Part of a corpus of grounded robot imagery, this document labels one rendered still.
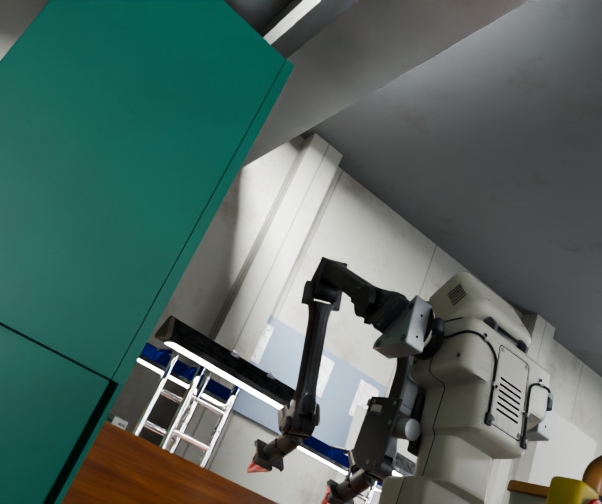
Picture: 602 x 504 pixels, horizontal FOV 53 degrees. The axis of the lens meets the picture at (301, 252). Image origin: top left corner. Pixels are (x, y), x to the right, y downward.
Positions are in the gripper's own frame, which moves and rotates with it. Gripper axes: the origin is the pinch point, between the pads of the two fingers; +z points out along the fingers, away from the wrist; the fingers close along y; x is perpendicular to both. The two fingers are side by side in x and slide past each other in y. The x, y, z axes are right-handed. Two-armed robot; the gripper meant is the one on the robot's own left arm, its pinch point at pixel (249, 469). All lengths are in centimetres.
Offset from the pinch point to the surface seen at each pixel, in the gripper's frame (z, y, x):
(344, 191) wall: 14, -130, -328
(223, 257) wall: 87, -59, -248
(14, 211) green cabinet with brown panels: -37, 95, 1
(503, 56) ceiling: -139, -78, -225
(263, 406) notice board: 132, -135, -179
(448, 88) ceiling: -104, -84, -253
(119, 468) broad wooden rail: -12, 49, 26
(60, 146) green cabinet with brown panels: -48, 94, -12
